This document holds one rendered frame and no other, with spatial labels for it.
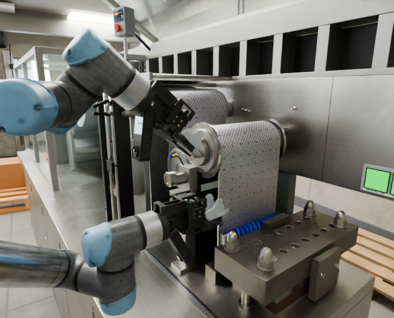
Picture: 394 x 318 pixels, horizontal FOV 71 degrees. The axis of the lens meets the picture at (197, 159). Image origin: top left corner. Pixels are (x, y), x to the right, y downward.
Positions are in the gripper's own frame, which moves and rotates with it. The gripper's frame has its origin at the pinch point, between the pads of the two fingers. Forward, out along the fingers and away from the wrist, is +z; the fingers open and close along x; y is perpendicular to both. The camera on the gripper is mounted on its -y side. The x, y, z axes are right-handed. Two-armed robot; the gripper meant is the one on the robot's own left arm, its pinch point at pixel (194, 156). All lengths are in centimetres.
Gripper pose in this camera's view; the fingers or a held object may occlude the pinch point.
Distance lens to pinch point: 69.2
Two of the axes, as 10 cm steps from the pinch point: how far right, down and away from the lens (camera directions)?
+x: -6.0, -1.9, 7.8
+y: 5.2, -8.3, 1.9
